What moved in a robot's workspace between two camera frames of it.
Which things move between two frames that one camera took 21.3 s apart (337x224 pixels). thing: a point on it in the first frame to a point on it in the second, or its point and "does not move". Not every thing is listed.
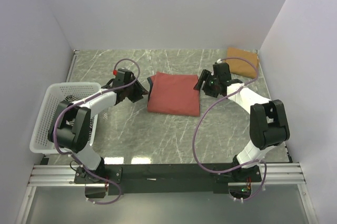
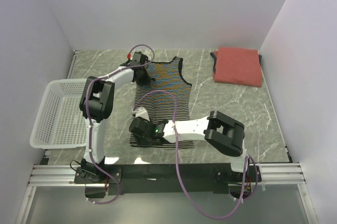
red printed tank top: [174, 94] to [237, 66]
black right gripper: [206, 76] to [140, 142]
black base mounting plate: [102, 179] does not move
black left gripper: [140, 90] to [146, 80]
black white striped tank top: [71, 122] to [166, 97]
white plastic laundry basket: [54, 93] does not move
